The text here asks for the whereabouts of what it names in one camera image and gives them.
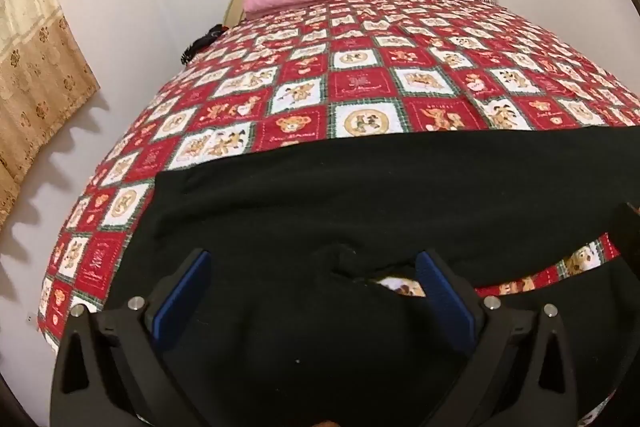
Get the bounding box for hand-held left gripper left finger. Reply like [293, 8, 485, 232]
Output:
[50, 249, 236, 427]

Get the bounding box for black pants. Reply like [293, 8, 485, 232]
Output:
[97, 124, 640, 427]

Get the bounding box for red printed bedspread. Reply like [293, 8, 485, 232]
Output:
[37, 0, 640, 353]

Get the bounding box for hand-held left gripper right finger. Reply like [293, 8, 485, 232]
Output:
[415, 249, 621, 427]

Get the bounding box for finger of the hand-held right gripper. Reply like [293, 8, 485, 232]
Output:
[612, 202, 640, 263]

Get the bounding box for beige floral curtain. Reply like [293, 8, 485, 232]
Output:
[0, 0, 101, 228]

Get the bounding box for black object beside bed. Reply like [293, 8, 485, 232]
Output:
[180, 24, 223, 64]

